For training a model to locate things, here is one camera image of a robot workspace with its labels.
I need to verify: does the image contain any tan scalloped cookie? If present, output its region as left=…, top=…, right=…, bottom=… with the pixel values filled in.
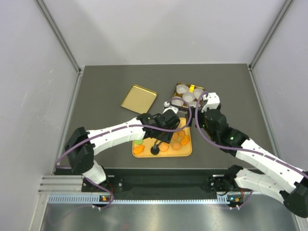
left=172, top=142, right=181, bottom=151

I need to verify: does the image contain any square cookie tin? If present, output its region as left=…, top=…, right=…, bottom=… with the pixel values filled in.
left=170, top=82, right=205, bottom=114

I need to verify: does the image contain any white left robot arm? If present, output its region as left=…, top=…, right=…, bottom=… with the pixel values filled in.
left=65, top=109, right=180, bottom=191

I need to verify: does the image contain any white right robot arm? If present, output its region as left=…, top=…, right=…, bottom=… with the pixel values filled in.
left=195, top=109, right=308, bottom=218

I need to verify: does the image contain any white paper cup bottom-left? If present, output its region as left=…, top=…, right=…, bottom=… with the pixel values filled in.
left=171, top=96, right=184, bottom=107

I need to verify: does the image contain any tan plain round cookie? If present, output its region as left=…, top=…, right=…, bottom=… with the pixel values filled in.
left=172, top=132, right=179, bottom=140

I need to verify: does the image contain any orange swirl cookie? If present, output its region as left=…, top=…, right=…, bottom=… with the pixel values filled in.
left=178, top=130, right=186, bottom=137

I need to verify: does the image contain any tan dotted round cookie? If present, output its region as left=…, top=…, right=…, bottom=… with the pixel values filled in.
left=159, top=142, right=169, bottom=152

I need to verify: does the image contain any white paper cup bottom-right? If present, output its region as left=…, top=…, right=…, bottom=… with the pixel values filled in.
left=189, top=101, right=199, bottom=108

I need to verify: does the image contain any yellow serving tray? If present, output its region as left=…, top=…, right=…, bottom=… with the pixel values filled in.
left=132, top=127, right=193, bottom=158

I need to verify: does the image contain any white paper cup centre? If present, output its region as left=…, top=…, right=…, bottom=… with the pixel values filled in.
left=182, top=91, right=195, bottom=103

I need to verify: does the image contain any white paper cup top-left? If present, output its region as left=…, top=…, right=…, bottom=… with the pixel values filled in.
left=176, top=84, right=189, bottom=94

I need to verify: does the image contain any black sandwich cookie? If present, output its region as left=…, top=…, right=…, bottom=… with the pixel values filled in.
left=150, top=146, right=160, bottom=155

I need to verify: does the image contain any gold tin lid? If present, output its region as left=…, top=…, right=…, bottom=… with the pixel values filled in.
left=121, top=85, right=157, bottom=114

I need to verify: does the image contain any white paper cup top-right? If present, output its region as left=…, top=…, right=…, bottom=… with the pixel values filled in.
left=193, top=88, right=204, bottom=99

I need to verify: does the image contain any green cookie lower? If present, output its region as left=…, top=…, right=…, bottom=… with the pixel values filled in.
left=134, top=140, right=143, bottom=145

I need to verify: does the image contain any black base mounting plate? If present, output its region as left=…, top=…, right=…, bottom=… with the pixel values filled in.
left=81, top=168, right=241, bottom=200

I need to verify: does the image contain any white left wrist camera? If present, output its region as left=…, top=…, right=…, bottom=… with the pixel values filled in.
left=163, top=102, right=179, bottom=114

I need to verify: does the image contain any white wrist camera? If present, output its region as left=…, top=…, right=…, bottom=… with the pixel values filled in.
left=201, top=92, right=220, bottom=112
left=163, top=102, right=179, bottom=114

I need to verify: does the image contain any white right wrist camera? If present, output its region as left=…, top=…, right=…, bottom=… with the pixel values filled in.
left=201, top=92, right=220, bottom=112

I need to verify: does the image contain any slotted cable duct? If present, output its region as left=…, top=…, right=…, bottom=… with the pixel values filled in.
left=48, top=194, right=230, bottom=205

